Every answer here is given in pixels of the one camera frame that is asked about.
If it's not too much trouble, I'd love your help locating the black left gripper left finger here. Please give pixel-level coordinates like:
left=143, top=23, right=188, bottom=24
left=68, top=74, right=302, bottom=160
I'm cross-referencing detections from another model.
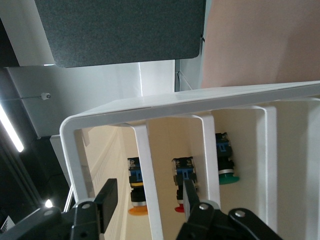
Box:
left=7, top=177, right=118, bottom=240

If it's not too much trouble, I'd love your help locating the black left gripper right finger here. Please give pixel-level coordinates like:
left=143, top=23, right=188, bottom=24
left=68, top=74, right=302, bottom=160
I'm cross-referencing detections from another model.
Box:
left=176, top=179, right=283, bottom=240

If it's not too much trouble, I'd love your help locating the yellow push button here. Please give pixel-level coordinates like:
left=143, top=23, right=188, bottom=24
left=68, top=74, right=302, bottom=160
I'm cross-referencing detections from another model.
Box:
left=126, top=156, right=149, bottom=216

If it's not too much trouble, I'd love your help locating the red push button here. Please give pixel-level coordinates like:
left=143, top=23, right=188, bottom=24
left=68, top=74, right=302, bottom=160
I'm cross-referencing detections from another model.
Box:
left=171, top=156, right=201, bottom=214

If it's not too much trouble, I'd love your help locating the green push button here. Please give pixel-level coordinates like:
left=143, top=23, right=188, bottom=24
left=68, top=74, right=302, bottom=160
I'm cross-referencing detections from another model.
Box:
left=214, top=132, right=240, bottom=186

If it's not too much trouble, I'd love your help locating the white drawer cabinet shell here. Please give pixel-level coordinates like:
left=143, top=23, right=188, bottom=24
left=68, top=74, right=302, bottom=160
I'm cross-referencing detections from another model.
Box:
left=49, top=80, right=320, bottom=205

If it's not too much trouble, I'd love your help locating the white ceiling light strip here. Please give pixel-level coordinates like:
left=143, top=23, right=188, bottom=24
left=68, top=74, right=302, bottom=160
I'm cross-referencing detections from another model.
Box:
left=0, top=99, right=25, bottom=153

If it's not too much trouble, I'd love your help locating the dark grey felt panel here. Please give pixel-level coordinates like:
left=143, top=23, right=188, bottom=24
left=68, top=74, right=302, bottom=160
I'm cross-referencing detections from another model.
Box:
left=33, top=0, right=207, bottom=68

